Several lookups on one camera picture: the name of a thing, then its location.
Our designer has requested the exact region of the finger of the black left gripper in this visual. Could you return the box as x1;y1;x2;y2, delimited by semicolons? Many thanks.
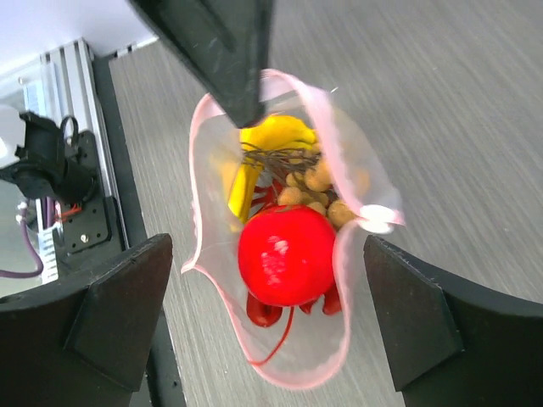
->
130;0;274;128

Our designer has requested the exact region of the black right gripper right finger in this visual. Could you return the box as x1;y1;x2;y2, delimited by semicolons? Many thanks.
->
364;236;542;407

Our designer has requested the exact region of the white slotted cable duct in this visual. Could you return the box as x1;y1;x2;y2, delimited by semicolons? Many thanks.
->
24;81;58;284

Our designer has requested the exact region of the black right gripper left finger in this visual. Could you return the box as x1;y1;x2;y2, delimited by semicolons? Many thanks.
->
1;233;172;406

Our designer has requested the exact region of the yellow banana bunch toy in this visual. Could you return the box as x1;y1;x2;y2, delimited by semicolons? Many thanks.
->
228;114;316;223

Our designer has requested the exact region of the brown longan bunch toy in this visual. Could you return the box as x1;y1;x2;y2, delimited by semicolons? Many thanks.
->
249;144;356;230

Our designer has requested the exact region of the clear pink zip top bag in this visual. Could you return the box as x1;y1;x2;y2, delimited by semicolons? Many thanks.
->
182;70;403;390

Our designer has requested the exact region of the red chili pepper toy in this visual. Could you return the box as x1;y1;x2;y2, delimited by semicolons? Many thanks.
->
245;181;343;367

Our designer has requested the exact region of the aluminium frame rail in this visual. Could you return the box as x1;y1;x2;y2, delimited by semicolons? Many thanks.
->
40;38;119;198

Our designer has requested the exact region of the red tomato toy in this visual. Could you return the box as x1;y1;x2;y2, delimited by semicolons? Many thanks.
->
238;205;336;307

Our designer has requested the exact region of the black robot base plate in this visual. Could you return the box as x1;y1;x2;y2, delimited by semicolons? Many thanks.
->
55;56;186;406

